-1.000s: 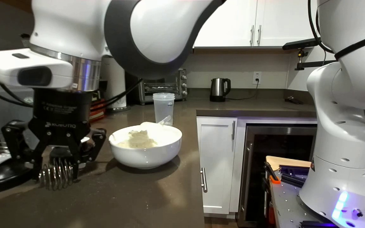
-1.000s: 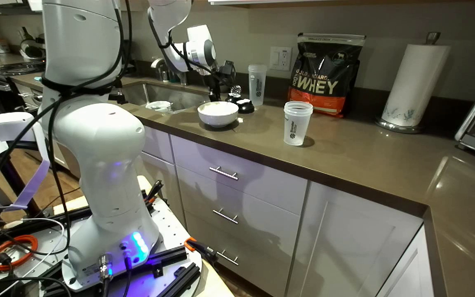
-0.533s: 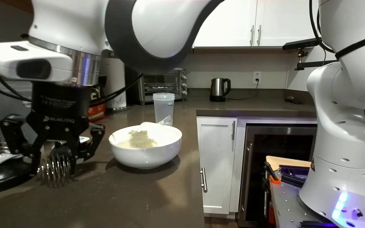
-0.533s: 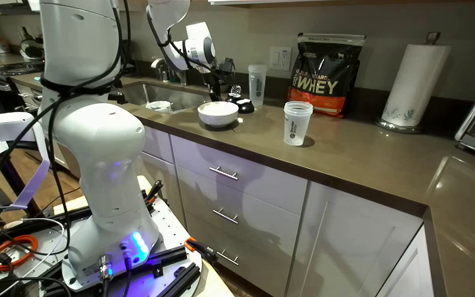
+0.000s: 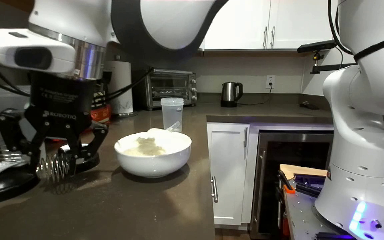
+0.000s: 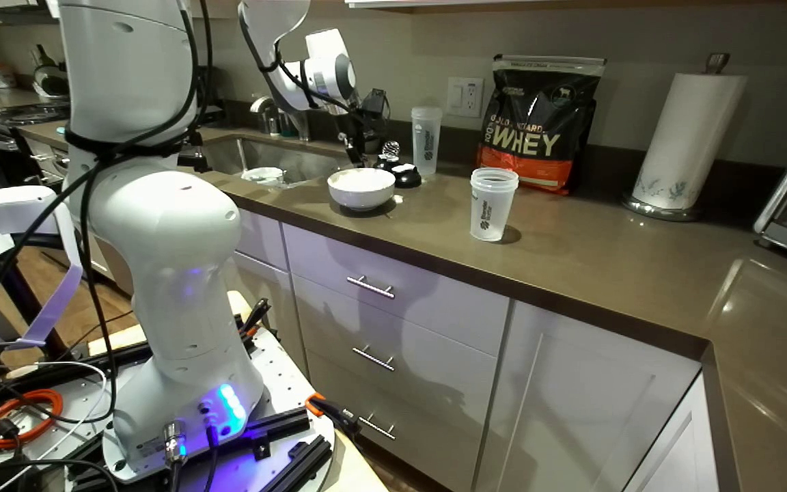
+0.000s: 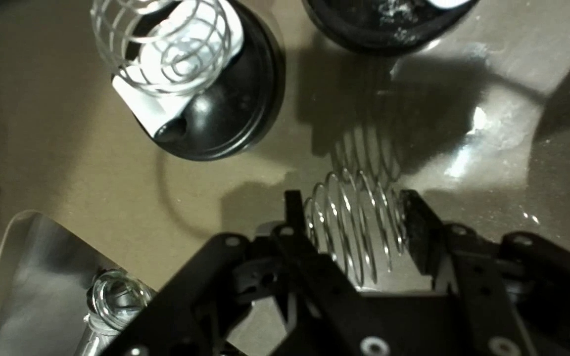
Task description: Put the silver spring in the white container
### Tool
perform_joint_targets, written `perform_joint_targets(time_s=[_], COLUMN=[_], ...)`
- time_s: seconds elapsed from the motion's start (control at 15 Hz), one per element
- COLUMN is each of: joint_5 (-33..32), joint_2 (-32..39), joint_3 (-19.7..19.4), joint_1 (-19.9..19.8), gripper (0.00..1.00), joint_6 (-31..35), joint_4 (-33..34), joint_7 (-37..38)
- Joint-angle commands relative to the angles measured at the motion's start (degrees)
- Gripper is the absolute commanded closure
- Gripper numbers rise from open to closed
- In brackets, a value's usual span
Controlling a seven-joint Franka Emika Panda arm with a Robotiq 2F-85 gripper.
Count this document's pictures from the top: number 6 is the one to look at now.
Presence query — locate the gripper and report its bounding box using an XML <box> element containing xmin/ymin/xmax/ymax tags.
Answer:
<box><xmin>335</xmin><ymin>109</ymin><xmax>387</xmax><ymax>169</ymax></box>

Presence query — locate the white bowl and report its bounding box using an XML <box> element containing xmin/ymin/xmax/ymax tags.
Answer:
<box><xmin>327</xmin><ymin>167</ymin><xmax>396</xmax><ymax>211</ymax></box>

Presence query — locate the black lid with white cap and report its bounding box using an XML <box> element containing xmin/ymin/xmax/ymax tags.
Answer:
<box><xmin>391</xmin><ymin>163</ymin><xmax>423</xmax><ymax>189</ymax></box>

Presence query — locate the steel sink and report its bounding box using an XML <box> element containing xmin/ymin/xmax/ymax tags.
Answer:
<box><xmin>201</xmin><ymin>135</ymin><xmax>355</xmax><ymax>191</ymax></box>

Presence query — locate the clear drinking glass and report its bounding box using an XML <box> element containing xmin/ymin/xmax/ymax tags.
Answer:
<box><xmin>288</xmin><ymin>109</ymin><xmax>313</xmax><ymax>143</ymax></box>

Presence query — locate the tall clear shaker bottle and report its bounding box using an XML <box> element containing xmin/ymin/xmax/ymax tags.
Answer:
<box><xmin>411</xmin><ymin>106</ymin><xmax>443</xmax><ymax>177</ymax></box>

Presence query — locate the white dish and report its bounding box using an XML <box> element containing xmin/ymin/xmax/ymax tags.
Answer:
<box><xmin>241</xmin><ymin>166</ymin><xmax>286</xmax><ymax>186</ymax></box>

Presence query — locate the silver tap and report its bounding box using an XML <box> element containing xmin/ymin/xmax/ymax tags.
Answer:
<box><xmin>249</xmin><ymin>95</ymin><xmax>282</xmax><ymax>135</ymax></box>

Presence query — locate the small white drawer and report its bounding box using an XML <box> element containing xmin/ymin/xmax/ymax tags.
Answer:
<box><xmin>234</xmin><ymin>208</ymin><xmax>290</xmax><ymax>272</ymax></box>

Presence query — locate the clear shaker cup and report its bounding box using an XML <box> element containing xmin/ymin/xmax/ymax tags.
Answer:
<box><xmin>469</xmin><ymin>167</ymin><xmax>520</xmax><ymax>243</ymax></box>

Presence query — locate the black protein powder bag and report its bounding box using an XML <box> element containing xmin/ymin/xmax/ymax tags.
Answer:
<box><xmin>476</xmin><ymin>54</ymin><xmax>607</xmax><ymax>196</ymax></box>

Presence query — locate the narrow white cabinet door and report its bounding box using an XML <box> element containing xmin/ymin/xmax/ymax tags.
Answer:
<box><xmin>226</xmin><ymin>251</ymin><xmax>309</xmax><ymax>378</ymax></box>

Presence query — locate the orange and black clamp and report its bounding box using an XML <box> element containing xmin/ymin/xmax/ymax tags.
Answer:
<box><xmin>304</xmin><ymin>392</ymin><xmax>361</xmax><ymax>436</ymax></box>

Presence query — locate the dark kettle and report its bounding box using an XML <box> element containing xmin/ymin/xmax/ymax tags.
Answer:
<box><xmin>30</xmin><ymin>44</ymin><xmax>70</xmax><ymax>98</ymax></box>

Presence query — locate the paper towel roll on holder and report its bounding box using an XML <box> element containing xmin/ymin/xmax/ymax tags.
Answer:
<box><xmin>622</xmin><ymin>53</ymin><xmax>749</xmax><ymax>222</ymax></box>

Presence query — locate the black stove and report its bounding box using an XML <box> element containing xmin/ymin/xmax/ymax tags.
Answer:
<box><xmin>0</xmin><ymin>101</ymin><xmax>72</xmax><ymax>193</ymax></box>

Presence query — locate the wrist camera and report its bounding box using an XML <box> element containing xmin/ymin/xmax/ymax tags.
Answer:
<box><xmin>361</xmin><ymin>88</ymin><xmax>391</xmax><ymax>122</ymax></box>

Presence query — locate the white wall socket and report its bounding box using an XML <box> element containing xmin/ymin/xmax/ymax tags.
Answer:
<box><xmin>446</xmin><ymin>76</ymin><xmax>485</xmax><ymax>119</ymax></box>

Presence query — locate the silver drawer handle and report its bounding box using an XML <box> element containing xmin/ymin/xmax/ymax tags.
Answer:
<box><xmin>358</xmin><ymin>413</ymin><xmax>397</xmax><ymax>441</ymax></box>
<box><xmin>346</xmin><ymin>275</ymin><xmax>396</xmax><ymax>300</ymax></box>
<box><xmin>352</xmin><ymin>344</ymin><xmax>396</xmax><ymax>372</ymax></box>

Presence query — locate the white head strap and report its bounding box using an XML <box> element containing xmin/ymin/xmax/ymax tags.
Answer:
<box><xmin>0</xmin><ymin>185</ymin><xmax>85</xmax><ymax>351</ymax></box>

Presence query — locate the orange cable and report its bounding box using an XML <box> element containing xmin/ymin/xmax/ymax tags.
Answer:
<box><xmin>0</xmin><ymin>388</ymin><xmax>66</xmax><ymax>468</ymax></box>

